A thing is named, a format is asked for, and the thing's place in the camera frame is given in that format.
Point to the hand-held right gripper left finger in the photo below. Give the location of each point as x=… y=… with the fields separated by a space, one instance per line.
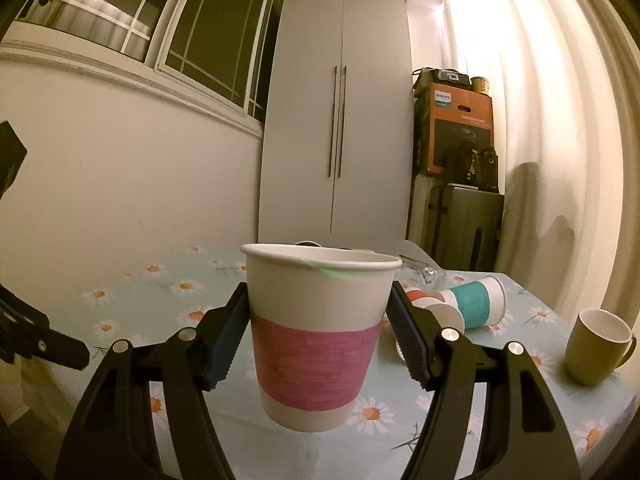
x=227 y=342

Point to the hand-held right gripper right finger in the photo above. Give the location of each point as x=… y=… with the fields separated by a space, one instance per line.
x=407 y=342

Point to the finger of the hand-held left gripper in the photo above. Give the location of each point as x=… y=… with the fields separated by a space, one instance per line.
x=55 y=347

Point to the pink band paper cup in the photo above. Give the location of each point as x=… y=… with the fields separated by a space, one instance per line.
x=315 y=355

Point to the red band paper cup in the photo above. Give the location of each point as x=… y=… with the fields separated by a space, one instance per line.
x=447 y=316

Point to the teal band paper cup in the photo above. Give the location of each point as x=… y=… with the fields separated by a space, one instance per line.
x=472 y=302

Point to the dark suitcase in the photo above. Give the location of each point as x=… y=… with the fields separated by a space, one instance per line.
x=450 y=225

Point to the olive green mug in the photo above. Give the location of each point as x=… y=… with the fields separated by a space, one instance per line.
x=592 y=352

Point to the black bag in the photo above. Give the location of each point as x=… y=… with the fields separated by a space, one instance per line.
x=472 y=165

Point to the white framed window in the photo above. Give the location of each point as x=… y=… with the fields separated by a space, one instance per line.
x=200 y=40

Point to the orange cardboard box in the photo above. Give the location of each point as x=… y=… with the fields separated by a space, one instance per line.
x=462 y=120

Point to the white wardrobe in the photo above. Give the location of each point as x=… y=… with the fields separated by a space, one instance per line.
x=310 y=110

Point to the black case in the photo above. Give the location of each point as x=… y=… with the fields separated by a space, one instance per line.
x=442 y=77

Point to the gold tin can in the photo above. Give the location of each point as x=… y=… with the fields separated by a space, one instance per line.
x=480 y=85

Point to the white curtain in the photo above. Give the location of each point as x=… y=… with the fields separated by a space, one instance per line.
x=550 y=110

